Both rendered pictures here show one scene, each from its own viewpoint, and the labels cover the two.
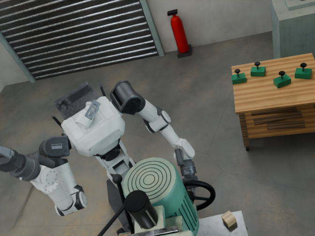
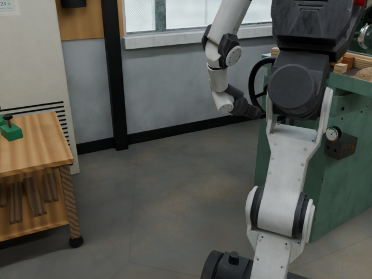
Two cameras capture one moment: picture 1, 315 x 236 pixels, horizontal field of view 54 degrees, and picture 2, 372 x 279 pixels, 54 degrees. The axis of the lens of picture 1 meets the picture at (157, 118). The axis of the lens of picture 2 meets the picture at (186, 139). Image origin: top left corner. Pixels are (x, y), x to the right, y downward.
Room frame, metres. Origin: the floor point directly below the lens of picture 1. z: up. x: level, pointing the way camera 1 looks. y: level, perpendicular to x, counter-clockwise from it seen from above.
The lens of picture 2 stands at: (2.32, 0.79, 1.31)
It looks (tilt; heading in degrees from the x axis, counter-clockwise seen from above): 25 degrees down; 222
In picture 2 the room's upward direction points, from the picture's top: straight up
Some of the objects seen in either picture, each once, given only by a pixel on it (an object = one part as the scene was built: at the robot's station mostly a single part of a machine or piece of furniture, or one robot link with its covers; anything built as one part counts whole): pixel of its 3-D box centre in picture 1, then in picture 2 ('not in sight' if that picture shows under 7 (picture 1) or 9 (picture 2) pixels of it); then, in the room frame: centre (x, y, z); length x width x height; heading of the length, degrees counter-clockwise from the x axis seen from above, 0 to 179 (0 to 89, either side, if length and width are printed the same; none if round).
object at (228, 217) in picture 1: (228, 218); (277, 52); (0.65, -0.11, 0.92); 0.05 x 0.04 x 0.04; 13
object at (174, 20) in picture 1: (179, 33); not in sight; (3.41, -0.67, 0.30); 0.19 x 0.18 x 0.60; 158
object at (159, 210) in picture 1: (146, 218); not in sight; (0.43, 0.13, 1.54); 0.08 x 0.08 x 0.17; 77
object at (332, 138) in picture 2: not in sight; (333, 135); (0.83, 0.30, 0.65); 0.06 x 0.04 x 0.08; 77
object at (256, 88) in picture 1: (275, 99); (11, 177); (1.73, -0.97, 0.32); 0.66 x 0.57 x 0.64; 67
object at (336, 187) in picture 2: not in sight; (320, 152); (0.45, 0.12, 0.36); 0.58 x 0.45 x 0.71; 167
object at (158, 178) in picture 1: (163, 204); not in sight; (0.57, 0.10, 1.35); 0.18 x 0.18 x 0.31
